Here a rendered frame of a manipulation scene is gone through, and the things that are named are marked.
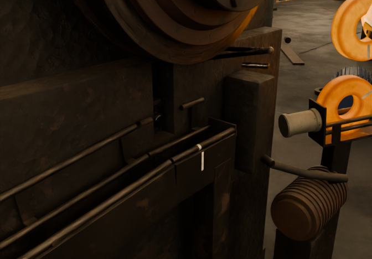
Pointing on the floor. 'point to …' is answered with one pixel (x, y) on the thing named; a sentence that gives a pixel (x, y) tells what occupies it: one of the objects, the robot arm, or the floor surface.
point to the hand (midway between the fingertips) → (366, 18)
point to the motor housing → (305, 215)
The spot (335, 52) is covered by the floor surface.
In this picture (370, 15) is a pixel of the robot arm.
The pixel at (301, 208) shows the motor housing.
